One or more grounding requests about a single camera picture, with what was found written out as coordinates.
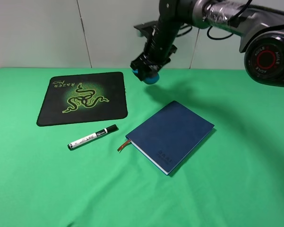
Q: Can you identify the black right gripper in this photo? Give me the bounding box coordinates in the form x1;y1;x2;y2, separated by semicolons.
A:
130;20;178;81

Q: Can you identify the grey and blue computer mouse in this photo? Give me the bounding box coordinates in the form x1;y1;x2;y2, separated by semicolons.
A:
143;73;160;85

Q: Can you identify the white black-capped marker pen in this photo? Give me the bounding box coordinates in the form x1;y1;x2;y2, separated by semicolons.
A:
67;124;118;150

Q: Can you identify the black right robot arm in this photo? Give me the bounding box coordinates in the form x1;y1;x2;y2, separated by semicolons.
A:
130;0;284;87

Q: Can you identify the dark blue notebook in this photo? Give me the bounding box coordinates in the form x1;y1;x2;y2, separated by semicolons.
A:
117;101;215;175

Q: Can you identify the black green-logo mouse pad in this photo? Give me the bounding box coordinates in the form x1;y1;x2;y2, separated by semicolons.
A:
36;71;128;127

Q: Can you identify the green tablecloth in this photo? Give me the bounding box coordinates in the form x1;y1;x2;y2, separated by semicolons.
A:
0;69;284;227

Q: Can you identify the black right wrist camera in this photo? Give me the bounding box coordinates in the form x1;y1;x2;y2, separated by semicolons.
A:
133;21;157;39

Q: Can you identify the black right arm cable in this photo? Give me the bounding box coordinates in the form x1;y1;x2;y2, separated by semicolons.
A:
174;0;253;40

